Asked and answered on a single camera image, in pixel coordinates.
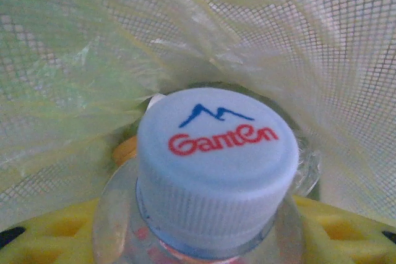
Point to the trash bin with yellow bag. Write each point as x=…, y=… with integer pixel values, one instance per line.
x=92, y=44

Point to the white cap blue label bottle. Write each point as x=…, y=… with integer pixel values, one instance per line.
x=216, y=168

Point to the orange cap plastic bottle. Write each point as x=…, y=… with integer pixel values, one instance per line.
x=125, y=152

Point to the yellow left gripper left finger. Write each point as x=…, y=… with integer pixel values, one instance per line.
x=46, y=239

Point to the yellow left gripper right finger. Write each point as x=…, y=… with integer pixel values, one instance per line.
x=346, y=236

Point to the grey metal mesh bin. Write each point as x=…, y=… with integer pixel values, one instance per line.
x=340, y=29

